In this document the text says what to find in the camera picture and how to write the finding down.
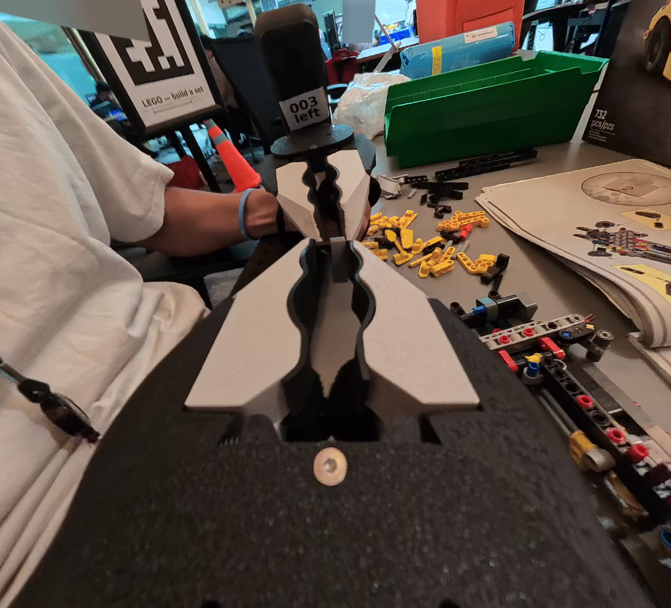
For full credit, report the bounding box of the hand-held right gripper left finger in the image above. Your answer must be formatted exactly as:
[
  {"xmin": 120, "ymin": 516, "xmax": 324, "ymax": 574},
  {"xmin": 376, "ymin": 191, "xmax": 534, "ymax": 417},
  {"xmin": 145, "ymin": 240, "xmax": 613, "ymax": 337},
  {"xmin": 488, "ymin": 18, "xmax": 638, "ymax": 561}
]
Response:
[{"xmin": 183, "ymin": 238, "xmax": 331, "ymax": 441}]

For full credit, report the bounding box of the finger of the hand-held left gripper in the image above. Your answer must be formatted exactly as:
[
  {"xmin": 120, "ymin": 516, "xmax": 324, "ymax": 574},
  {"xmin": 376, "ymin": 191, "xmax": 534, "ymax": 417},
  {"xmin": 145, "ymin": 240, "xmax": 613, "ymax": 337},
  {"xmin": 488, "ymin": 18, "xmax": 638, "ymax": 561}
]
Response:
[
  {"xmin": 326, "ymin": 148, "xmax": 373, "ymax": 242},
  {"xmin": 275, "ymin": 161, "xmax": 323, "ymax": 243}
]

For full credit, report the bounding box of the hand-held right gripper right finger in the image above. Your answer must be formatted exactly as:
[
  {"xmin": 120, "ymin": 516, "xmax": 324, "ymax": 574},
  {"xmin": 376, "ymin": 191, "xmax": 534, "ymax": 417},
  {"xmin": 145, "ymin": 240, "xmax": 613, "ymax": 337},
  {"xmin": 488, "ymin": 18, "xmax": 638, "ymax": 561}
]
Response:
[{"xmin": 334, "ymin": 240, "xmax": 481, "ymax": 442}]

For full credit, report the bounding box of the grey lego piece with connector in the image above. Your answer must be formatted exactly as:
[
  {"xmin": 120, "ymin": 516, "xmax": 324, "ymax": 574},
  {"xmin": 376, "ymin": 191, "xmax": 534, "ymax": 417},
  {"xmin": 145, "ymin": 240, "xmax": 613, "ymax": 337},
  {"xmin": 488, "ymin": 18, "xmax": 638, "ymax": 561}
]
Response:
[{"xmin": 329, "ymin": 236, "xmax": 351, "ymax": 285}]

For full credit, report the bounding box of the grey lego car chassis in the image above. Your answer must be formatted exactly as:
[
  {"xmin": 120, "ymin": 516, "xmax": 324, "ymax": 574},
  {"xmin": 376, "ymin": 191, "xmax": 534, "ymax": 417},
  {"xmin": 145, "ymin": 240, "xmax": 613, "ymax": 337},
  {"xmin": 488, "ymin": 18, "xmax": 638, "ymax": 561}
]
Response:
[{"xmin": 451, "ymin": 291, "xmax": 671, "ymax": 541}]

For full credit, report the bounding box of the light grey lego panel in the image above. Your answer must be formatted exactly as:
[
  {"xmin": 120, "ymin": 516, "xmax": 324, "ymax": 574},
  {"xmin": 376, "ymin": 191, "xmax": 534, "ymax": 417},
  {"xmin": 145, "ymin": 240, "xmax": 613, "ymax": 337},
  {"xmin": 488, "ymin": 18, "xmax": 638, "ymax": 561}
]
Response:
[{"xmin": 376, "ymin": 174, "xmax": 410, "ymax": 200}]

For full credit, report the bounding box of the pile of yellow lego pieces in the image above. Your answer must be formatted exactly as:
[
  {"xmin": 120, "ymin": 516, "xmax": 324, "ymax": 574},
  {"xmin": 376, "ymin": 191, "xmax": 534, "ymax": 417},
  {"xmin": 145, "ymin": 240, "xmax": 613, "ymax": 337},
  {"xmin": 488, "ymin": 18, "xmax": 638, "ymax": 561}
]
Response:
[{"xmin": 362, "ymin": 210, "xmax": 499, "ymax": 278}]

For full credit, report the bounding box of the black curved lego liftarm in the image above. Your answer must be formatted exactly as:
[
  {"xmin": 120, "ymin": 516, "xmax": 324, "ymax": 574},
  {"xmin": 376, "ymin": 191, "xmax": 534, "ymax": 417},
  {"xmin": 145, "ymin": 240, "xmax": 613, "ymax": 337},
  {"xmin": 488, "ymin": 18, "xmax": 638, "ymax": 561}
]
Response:
[{"xmin": 479, "ymin": 253, "xmax": 510, "ymax": 284}]

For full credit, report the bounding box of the pile of black lego pieces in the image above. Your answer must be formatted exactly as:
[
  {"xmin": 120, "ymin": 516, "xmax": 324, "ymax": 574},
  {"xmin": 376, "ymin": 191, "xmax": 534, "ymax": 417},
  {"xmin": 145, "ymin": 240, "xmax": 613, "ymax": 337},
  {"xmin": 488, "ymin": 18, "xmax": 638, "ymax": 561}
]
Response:
[{"xmin": 404, "ymin": 147, "xmax": 540, "ymax": 218}]

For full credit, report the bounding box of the lego instruction booklet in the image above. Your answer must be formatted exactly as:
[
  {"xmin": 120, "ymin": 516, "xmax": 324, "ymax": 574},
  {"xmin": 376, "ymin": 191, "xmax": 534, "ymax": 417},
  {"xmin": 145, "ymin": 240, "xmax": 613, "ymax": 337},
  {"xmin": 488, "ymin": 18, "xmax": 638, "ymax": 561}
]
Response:
[{"xmin": 476, "ymin": 159, "xmax": 671, "ymax": 357}]

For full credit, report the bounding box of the lego set box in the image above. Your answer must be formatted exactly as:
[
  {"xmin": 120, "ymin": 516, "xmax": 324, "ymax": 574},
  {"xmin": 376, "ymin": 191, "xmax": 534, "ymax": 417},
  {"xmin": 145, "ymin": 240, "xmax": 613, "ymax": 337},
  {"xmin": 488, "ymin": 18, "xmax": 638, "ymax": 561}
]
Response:
[{"xmin": 582, "ymin": 0, "xmax": 671, "ymax": 168}]

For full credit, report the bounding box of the person's left hand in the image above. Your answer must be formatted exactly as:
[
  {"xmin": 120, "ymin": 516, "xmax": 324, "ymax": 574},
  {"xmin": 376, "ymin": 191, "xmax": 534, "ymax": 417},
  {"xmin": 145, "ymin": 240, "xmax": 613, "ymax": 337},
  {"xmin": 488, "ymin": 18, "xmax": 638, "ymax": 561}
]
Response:
[{"xmin": 245, "ymin": 190, "xmax": 304, "ymax": 241}]

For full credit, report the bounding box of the blue wristband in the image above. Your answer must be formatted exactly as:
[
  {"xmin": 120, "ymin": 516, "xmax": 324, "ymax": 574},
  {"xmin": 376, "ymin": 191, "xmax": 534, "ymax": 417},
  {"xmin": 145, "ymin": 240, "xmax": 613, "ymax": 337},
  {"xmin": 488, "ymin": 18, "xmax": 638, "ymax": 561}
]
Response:
[{"xmin": 238, "ymin": 188, "xmax": 263, "ymax": 241}]

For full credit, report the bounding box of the orange traffic cone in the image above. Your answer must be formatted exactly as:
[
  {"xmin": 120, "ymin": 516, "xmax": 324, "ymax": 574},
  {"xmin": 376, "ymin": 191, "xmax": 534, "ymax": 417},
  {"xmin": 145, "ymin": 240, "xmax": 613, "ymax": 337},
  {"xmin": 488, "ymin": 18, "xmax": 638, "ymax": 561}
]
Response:
[{"xmin": 204, "ymin": 121, "xmax": 263, "ymax": 192}]

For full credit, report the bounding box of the clear plastic bag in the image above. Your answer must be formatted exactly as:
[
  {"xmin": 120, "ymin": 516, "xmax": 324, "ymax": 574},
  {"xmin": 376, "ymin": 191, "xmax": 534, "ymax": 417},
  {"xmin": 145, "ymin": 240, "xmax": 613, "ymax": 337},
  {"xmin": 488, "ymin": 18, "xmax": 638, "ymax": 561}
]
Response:
[{"xmin": 333, "ymin": 71, "xmax": 412, "ymax": 139}]

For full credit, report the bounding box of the red bag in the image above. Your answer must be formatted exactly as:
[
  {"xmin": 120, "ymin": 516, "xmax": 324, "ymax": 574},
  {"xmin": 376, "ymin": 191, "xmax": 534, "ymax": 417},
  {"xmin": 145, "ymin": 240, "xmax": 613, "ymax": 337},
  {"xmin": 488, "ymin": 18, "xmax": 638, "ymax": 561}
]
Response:
[{"xmin": 168, "ymin": 154, "xmax": 202, "ymax": 189}]

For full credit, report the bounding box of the white printed sign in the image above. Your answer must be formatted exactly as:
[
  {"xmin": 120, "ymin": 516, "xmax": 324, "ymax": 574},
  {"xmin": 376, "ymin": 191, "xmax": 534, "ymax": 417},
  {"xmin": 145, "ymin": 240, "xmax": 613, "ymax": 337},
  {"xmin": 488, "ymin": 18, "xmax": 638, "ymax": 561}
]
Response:
[{"xmin": 94, "ymin": 0, "xmax": 225, "ymax": 137}]

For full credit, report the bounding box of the green plastic bin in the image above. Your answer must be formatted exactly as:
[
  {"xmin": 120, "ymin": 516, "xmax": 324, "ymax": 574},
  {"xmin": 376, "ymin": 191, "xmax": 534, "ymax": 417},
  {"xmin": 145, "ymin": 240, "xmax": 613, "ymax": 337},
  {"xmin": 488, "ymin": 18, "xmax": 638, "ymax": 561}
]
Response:
[{"xmin": 384, "ymin": 51, "xmax": 610, "ymax": 169}]

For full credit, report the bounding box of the blue plastic packet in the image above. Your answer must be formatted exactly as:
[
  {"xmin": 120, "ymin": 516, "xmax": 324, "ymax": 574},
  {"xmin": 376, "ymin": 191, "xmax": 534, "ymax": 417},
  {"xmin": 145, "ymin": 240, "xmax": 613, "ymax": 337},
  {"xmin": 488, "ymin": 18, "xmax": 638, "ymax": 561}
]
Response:
[{"xmin": 400, "ymin": 21, "xmax": 517, "ymax": 80}]

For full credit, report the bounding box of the person's white shirt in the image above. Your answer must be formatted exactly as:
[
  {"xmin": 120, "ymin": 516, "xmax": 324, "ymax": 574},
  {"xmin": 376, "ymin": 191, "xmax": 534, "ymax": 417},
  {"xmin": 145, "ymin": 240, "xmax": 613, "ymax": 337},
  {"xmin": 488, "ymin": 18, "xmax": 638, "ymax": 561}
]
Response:
[{"xmin": 0, "ymin": 21, "xmax": 210, "ymax": 608}]

